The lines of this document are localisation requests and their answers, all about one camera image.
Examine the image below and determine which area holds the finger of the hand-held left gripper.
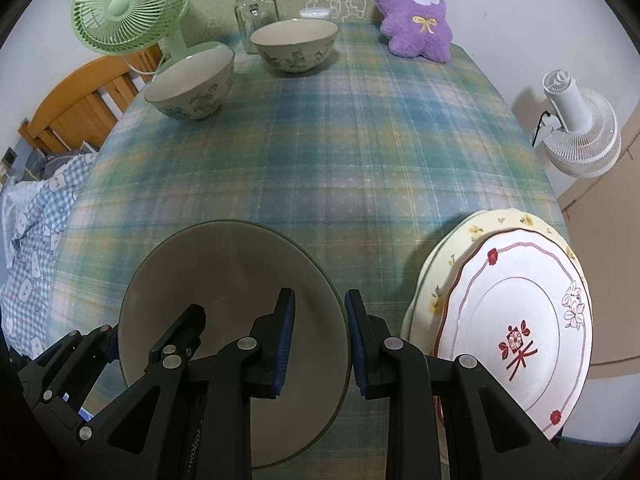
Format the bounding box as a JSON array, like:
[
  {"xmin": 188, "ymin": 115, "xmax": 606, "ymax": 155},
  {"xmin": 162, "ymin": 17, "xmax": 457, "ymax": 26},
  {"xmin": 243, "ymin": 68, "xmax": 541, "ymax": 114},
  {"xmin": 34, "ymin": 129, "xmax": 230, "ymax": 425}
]
[
  {"xmin": 144, "ymin": 304, "xmax": 207, "ymax": 375},
  {"xmin": 17, "ymin": 325, "xmax": 122, "ymax": 461}
]

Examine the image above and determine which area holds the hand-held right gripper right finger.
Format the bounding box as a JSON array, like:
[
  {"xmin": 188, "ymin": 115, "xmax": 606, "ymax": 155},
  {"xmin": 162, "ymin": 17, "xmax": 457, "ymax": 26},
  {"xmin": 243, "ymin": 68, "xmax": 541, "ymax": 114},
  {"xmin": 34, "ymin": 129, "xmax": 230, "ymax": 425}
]
[{"xmin": 345, "ymin": 288, "xmax": 581, "ymax": 480}]

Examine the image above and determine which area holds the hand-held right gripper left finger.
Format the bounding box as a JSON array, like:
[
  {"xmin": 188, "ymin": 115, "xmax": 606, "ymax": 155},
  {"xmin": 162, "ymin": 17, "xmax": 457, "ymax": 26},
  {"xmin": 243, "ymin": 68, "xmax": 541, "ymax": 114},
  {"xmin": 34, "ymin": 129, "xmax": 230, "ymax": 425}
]
[{"xmin": 75, "ymin": 287, "xmax": 297, "ymax": 480}]

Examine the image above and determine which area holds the beige floral ceramic bowl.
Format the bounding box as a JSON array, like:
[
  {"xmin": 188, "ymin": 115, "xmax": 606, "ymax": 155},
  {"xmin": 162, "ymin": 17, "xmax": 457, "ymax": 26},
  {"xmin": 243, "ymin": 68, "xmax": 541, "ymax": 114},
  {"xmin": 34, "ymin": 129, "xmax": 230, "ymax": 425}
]
[
  {"xmin": 144, "ymin": 49, "xmax": 236, "ymax": 121},
  {"xmin": 118, "ymin": 219, "xmax": 351, "ymax": 470},
  {"xmin": 250, "ymin": 19, "xmax": 340, "ymax": 76}
]

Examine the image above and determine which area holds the white plate with red pattern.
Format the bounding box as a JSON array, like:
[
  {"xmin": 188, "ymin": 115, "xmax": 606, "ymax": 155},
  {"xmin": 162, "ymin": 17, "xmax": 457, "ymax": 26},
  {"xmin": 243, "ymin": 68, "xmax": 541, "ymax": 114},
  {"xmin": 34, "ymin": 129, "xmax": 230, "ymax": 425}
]
[{"xmin": 432, "ymin": 228, "xmax": 593, "ymax": 441}]

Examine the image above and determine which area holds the large round yellow floral plate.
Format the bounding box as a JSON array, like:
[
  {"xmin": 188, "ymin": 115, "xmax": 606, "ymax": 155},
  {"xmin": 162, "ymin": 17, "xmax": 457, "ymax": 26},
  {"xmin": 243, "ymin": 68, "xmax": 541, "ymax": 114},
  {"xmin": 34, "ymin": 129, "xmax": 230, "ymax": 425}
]
[{"xmin": 400, "ymin": 208, "xmax": 583, "ymax": 346}]

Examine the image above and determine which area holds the blue checkered blanket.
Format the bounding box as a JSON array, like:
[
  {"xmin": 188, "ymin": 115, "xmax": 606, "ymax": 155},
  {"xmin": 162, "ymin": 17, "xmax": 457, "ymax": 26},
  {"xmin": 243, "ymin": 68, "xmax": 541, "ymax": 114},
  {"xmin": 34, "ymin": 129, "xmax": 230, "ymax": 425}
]
[{"xmin": 0, "ymin": 150, "xmax": 98, "ymax": 356}]

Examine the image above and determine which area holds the green plaid tablecloth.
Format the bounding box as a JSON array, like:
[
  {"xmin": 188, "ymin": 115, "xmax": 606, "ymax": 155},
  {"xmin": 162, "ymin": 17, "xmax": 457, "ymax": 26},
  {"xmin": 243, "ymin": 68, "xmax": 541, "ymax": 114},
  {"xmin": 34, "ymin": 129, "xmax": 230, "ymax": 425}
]
[{"xmin": 50, "ymin": 20, "xmax": 571, "ymax": 480}]

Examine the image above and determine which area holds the wooden bed headboard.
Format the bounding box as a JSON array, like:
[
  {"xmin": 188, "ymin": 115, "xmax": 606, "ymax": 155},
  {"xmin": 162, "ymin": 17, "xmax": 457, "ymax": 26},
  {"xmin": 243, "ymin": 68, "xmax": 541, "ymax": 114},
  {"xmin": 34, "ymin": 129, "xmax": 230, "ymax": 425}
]
[{"xmin": 19, "ymin": 42, "xmax": 168, "ymax": 153}]

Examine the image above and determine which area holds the beige door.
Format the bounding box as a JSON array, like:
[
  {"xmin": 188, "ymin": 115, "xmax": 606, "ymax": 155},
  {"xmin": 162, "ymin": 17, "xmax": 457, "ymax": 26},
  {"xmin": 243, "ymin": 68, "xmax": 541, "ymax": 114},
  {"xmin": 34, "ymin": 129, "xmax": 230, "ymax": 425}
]
[{"xmin": 557, "ymin": 125, "xmax": 640, "ymax": 366}]

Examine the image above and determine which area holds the white standing fan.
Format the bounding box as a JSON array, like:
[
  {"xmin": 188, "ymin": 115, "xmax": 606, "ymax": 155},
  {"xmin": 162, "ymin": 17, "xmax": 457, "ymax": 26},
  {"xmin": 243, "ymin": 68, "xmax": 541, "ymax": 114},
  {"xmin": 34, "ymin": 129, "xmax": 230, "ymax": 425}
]
[{"xmin": 532, "ymin": 70, "xmax": 622, "ymax": 178}]

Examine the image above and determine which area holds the purple plush bunny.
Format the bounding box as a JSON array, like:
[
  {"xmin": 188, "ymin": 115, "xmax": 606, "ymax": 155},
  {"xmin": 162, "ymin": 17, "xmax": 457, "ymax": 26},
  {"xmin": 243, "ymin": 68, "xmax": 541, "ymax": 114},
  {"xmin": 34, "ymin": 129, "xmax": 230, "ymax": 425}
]
[{"xmin": 376, "ymin": 0, "xmax": 454, "ymax": 64}]

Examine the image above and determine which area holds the green desk fan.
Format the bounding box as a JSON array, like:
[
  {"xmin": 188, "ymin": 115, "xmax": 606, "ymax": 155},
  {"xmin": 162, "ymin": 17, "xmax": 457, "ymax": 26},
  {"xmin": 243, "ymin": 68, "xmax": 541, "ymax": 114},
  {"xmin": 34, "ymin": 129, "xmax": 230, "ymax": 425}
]
[{"xmin": 72, "ymin": 0, "xmax": 236, "ymax": 78}]

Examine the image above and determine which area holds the glass jar with brown lid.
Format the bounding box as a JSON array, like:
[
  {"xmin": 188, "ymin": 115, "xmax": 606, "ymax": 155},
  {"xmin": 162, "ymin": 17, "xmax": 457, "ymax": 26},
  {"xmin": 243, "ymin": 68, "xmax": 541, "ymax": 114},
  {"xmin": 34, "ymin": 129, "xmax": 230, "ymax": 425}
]
[{"xmin": 231, "ymin": 0, "xmax": 278, "ymax": 55}]

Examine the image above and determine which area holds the white fan cable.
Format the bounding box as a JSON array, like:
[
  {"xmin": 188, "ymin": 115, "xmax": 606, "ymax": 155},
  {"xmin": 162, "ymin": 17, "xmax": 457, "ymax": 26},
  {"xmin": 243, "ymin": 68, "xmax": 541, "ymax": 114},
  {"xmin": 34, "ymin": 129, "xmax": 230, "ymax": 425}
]
[{"xmin": 125, "ymin": 57, "xmax": 163, "ymax": 77}]

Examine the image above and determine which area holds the black fan cable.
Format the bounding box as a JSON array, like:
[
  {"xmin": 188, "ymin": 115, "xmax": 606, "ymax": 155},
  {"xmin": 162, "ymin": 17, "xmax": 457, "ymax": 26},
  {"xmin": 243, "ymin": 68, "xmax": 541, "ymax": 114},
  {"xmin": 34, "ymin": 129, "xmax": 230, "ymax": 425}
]
[{"xmin": 531, "ymin": 110, "xmax": 561, "ymax": 148}]

